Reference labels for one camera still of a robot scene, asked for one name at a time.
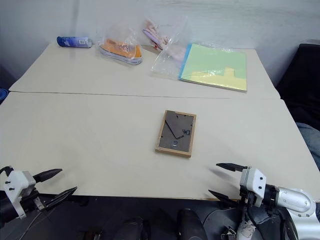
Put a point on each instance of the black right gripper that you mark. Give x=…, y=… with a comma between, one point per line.
x=247, y=197

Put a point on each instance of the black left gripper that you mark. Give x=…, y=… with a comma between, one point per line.
x=32, y=198

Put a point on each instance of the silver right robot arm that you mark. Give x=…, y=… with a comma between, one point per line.
x=292, y=198

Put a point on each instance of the dark rounded shape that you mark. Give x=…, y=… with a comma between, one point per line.
x=135, y=228

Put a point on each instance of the person's leg in jeans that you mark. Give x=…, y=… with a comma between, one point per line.
x=311, y=142

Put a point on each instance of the blue object at table edge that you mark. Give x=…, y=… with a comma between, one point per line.
x=3, y=96

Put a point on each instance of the coloured paper stack in plastic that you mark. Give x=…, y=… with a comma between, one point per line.
x=215, y=66

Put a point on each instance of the black chair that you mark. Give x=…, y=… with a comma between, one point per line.
x=302, y=80

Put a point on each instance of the blue cylindrical package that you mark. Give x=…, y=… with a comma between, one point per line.
x=73, y=41

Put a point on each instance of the plastic bag with pink items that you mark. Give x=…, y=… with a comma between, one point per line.
x=166, y=50

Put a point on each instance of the plastic bag with orange item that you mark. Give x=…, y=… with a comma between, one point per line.
x=120, y=50

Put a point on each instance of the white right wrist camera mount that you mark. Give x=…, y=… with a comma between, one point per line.
x=253, y=182

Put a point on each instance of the wooden picture frame face down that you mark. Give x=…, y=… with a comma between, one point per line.
x=175, y=140

